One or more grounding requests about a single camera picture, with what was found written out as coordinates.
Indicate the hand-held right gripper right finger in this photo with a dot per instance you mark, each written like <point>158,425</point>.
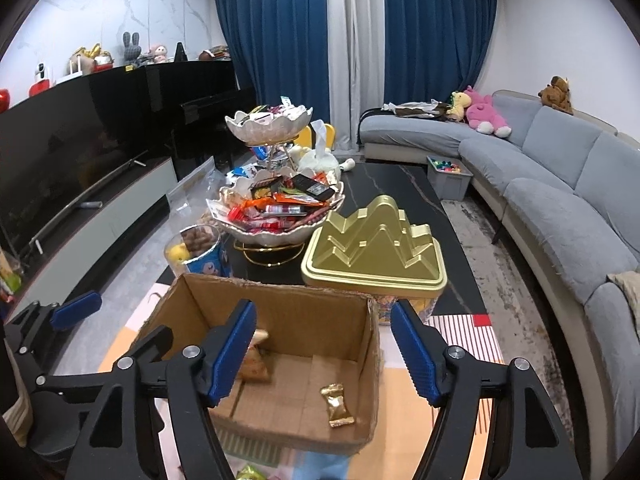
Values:
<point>417,355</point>

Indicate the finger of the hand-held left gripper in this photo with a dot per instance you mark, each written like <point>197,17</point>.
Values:
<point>77,310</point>
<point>145,345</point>

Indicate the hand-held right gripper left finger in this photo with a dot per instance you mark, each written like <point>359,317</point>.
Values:
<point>232,355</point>

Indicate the beige snack packet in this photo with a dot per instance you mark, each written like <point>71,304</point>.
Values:
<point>257,360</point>

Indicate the gold candy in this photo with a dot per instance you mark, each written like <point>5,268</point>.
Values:
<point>337,405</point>

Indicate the brown cardboard box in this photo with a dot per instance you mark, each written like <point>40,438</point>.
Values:
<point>320,310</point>

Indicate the green yellow candy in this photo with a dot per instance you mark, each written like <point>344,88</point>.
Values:
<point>252,474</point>

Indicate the pile of red brown snacks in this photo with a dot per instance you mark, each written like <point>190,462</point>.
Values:
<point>280,205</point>

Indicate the small pile of snacks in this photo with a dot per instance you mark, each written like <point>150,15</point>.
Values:
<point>270,112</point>

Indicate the colourful patchwork tablecloth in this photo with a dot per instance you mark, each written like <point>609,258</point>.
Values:
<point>470,332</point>

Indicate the grey television cabinet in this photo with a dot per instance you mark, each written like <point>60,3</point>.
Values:
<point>110,220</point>

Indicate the yellow bear toy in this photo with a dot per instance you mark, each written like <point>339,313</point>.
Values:
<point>177,252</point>

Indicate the grey remote control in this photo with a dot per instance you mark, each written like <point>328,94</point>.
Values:
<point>91,205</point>

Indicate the clear snack jar blue label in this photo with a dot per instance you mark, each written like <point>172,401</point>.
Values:
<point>200,247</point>

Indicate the grey patterned rug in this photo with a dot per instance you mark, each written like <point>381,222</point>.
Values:
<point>505,280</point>

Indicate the gold mountain lid tin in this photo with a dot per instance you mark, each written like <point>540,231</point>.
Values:
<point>370,245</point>

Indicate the black flat television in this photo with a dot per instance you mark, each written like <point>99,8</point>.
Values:
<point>65,160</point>

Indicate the clear plastic bag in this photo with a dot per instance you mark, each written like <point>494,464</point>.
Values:
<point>195,185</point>

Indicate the grey storage bin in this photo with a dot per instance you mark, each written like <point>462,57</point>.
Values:
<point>450,182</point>

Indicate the pile of blue white packets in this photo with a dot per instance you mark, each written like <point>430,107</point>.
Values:
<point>250,162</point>

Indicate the beige quilted jacket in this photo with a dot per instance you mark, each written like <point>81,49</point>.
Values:
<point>627,300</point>

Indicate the red heart balloon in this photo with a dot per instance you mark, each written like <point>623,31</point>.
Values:
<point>4,101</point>

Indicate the tiered white petal bowl stand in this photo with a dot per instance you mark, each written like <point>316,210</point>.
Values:
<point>270,132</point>

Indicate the grey sectional sofa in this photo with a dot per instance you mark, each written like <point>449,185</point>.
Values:
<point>550,170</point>

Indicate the white wifi router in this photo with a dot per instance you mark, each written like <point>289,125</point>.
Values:
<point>69,76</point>

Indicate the yellow chair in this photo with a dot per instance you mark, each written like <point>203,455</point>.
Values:
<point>327,135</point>

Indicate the black upright piano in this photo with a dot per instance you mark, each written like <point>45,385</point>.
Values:
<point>200,100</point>

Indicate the clothes heap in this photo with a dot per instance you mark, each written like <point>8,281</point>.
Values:
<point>415,109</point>

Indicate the red gift box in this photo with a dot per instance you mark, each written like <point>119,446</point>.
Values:
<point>104,62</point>

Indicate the yellow green plush toy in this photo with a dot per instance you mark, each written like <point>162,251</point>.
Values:
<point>459,105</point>

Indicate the pink plush toy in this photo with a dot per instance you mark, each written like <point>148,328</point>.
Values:
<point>485,110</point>

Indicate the gold foil balloon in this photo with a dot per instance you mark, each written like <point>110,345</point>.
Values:
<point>90,55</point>

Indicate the grey rabbit plush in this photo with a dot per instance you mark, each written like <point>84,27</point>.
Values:
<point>131,50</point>

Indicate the pink doll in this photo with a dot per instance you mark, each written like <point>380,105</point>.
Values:
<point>159,54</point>

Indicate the black metronome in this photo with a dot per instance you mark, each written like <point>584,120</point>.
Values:
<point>180,54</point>

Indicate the brown plush toy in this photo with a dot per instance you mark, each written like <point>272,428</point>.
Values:
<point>556,95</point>

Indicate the white sheer curtain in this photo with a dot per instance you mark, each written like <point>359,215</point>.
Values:
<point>355,50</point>

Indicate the blue curtain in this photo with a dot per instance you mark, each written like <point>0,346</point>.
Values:
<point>435,30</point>
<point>270,35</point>

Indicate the white security camera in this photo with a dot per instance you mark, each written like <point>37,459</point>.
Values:
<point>42,75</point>

